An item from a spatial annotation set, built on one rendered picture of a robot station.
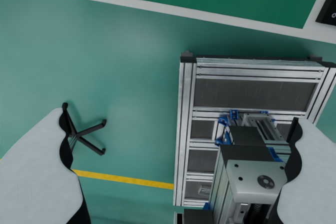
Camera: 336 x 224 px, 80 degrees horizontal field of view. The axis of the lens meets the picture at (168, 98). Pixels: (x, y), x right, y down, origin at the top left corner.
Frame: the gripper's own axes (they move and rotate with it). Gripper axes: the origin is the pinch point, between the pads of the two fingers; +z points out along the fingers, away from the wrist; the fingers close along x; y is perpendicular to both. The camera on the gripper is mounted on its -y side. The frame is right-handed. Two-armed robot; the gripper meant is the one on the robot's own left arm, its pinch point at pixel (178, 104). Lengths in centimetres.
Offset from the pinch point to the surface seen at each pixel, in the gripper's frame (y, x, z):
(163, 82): 53, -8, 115
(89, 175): 152, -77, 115
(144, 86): 57, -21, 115
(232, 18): 0.6, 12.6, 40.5
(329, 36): 4, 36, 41
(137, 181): 157, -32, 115
